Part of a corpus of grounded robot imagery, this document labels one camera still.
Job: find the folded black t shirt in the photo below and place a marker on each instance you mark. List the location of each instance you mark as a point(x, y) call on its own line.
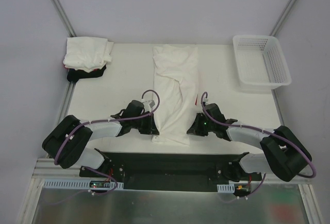
point(76, 75)

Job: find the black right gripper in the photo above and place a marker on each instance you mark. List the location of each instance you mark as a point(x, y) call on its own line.
point(194, 127)

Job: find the white plastic basket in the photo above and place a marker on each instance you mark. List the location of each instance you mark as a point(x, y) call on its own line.
point(261, 64)

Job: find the white slotted cable duct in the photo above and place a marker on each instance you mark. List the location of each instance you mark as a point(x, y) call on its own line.
point(233, 188)
point(81, 184)

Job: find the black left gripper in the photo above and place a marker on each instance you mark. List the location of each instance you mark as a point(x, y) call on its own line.
point(151, 126)

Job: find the aluminium frame post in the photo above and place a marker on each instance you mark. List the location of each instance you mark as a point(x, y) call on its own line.
point(283, 17)
point(64, 18)

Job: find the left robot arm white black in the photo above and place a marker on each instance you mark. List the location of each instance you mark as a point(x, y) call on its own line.
point(66, 144)

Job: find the aluminium frame post right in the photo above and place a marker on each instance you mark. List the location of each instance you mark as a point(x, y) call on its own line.
point(283, 17)

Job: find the white t shirt red print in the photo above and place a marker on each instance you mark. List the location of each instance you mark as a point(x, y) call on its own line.
point(176, 80)

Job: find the aluminium frame post left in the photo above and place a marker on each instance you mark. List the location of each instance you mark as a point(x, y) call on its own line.
point(64, 18)

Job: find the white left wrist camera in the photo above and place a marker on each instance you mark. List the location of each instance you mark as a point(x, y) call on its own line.
point(149, 103)

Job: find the white slotted cable duct right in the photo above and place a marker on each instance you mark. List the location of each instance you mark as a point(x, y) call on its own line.
point(233, 188)

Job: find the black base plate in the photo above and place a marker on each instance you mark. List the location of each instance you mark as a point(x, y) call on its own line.
point(174, 172)

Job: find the aluminium front rail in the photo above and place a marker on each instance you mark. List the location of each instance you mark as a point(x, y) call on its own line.
point(46, 169)

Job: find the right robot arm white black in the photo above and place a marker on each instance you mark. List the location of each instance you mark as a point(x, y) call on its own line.
point(282, 152)

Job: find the folded white t shirt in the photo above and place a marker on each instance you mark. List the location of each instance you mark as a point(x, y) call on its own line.
point(87, 53)

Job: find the aluminium side rail right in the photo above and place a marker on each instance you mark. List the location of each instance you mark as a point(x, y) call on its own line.
point(281, 107)

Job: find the white slotted cable duct left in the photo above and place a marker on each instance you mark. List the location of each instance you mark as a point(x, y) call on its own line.
point(81, 184)

